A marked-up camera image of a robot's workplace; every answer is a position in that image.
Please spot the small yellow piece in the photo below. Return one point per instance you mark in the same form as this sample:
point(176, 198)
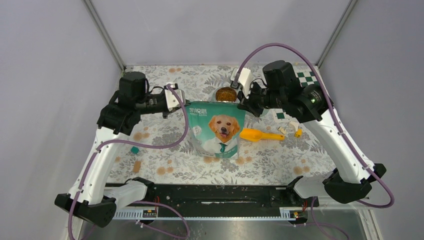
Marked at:
point(298, 133)

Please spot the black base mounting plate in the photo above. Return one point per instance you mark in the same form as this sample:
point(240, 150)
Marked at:
point(224, 197)

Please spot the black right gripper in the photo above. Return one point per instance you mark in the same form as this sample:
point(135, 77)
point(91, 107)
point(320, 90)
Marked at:
point(246, 105)

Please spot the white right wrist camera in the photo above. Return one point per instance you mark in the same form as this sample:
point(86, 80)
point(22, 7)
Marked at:
point(242, 81)

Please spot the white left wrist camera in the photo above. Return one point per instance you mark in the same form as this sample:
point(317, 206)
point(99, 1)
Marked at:
point(171, 101)

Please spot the small teal cube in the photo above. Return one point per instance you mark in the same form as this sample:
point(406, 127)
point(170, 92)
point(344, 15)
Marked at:
point(134, 150)

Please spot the mint double pet bowl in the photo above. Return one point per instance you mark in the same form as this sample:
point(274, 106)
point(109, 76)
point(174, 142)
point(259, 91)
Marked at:
point(228, 96)

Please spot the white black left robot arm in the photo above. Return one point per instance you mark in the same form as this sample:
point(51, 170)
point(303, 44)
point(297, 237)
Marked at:
point(88, 199)

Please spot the green white checkerboard mat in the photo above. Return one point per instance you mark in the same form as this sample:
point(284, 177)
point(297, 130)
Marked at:
point(306, 77)

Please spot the floral table mat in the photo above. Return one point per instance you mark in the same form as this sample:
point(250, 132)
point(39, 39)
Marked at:
point(266, 162)

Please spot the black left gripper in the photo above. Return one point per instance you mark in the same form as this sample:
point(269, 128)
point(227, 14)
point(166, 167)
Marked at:
point(165, 112)

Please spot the small tan wooden block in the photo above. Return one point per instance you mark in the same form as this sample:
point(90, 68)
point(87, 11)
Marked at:
point(137, 166)

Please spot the teal pet food bag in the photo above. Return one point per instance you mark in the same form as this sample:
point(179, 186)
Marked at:
point(214, 128)

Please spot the white slotted cable duct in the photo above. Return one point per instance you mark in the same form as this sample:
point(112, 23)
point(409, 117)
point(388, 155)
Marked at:
point(162, 213)

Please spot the small cream crumb piece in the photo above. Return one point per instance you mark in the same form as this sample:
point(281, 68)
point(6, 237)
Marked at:
point(282, 130)

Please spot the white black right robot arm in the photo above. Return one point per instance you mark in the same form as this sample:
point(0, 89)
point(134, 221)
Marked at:
point(354, 173)

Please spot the yellow plastic scoop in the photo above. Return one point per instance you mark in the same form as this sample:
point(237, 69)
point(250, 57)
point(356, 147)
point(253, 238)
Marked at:
point(255, 135)

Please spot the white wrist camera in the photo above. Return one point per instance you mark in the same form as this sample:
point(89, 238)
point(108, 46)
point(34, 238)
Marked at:
point(171, 101)
point(242, 81)

